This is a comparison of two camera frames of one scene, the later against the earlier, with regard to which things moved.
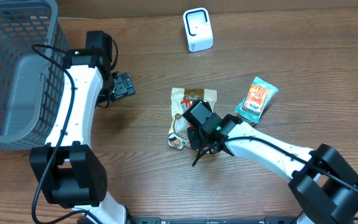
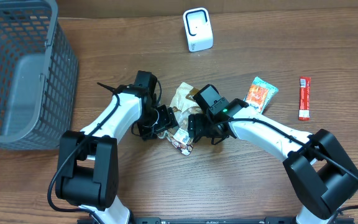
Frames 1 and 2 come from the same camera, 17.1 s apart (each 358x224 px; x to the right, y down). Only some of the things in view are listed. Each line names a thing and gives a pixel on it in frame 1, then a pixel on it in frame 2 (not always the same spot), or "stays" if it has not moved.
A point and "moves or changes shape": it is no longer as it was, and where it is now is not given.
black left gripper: [123, 87] → [169, 119]
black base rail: [258, 220] stays
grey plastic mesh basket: [22, 45] stays
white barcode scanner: [198, 29] stays
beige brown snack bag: [178, 135] moves or changes shape
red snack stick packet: [185, 103] → [304, 99]
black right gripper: [193, 137] → [193, 126]
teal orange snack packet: [257, 100] stays
